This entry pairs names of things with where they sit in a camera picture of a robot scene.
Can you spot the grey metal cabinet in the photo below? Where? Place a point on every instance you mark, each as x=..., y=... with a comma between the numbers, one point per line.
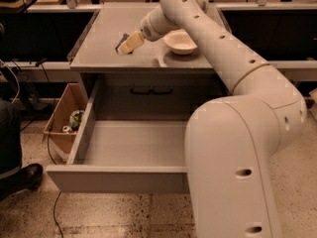
x=129, y=78

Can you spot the dark trouser leg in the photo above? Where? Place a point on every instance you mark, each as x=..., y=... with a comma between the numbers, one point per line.
x=10, y=144

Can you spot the white paper bowl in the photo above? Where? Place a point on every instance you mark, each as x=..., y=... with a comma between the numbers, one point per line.
x=180, y=43

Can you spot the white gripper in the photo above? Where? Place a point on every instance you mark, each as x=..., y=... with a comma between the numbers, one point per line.
x=149, y=29

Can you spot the dark blue rxbar wrapper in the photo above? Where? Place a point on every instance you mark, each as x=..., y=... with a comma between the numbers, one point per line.
x=123, y=48

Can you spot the open grey top drawer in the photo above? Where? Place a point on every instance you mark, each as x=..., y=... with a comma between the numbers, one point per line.
x=124, y=153

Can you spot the green white crumpled item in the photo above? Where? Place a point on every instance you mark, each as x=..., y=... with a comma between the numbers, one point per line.
x=75, y=119

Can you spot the brown cardboard box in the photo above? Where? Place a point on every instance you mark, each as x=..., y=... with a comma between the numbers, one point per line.
x=70, y=101

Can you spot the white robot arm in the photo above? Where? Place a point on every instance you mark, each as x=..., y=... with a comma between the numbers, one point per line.
x=229, y=140

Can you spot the black shoe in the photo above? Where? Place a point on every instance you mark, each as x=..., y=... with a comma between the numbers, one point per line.
x=28, y=177

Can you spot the small white tape roll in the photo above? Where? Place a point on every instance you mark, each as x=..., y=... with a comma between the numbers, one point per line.
x=66, y=129

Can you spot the black lower drawer handle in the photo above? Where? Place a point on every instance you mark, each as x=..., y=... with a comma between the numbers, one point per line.
x=148, y=90

